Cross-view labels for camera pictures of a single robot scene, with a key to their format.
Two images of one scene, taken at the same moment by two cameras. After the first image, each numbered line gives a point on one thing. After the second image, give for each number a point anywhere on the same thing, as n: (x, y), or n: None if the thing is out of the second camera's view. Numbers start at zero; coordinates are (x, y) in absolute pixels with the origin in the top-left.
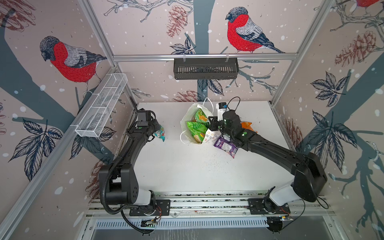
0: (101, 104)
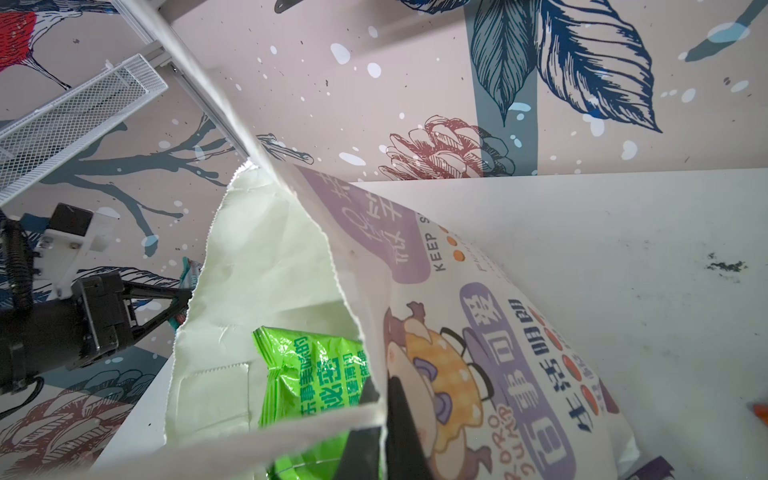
0: (46, 136)
